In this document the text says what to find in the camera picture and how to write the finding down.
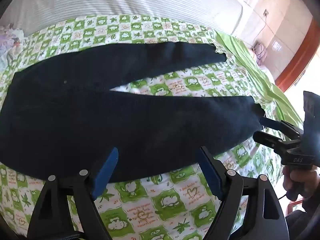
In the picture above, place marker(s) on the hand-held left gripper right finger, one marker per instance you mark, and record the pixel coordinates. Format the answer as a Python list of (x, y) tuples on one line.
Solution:
[(211, 173)]

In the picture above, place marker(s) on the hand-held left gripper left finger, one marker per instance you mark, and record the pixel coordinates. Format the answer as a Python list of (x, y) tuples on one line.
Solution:
[(106, 172)]

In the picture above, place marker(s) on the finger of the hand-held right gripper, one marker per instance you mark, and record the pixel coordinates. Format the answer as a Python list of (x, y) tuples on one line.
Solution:
[(270, 123), (267, 140)]

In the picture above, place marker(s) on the dark navy pants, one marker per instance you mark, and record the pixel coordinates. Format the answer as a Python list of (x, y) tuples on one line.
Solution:
[(100, 117)]

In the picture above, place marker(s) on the person's right hand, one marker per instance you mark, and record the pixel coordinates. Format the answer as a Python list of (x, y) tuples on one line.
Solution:
[(303, 180)]

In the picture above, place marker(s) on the green white printed bed sheet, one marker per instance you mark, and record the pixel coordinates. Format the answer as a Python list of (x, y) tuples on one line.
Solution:
[(162, 205)]

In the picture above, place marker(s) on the plain green cloth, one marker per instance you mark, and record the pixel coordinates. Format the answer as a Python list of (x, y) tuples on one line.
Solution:
[(250, 62)]

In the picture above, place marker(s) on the pink cloth bundle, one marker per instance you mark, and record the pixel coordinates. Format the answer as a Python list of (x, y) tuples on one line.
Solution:
[(260, 52)]

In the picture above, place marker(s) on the person's dark clothing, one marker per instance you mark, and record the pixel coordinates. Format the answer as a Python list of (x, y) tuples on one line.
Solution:
[(305, 222)]

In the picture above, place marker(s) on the floral ruffled cloth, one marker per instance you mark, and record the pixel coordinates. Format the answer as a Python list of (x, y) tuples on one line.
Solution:
[(7, 35)]

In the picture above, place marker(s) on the red-brown wooden door frame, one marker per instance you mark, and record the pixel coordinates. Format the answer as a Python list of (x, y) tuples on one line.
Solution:
[(297, 60)]

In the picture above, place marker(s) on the wall socket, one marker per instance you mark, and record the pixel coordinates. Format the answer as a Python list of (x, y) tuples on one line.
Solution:
[(266, 12)]

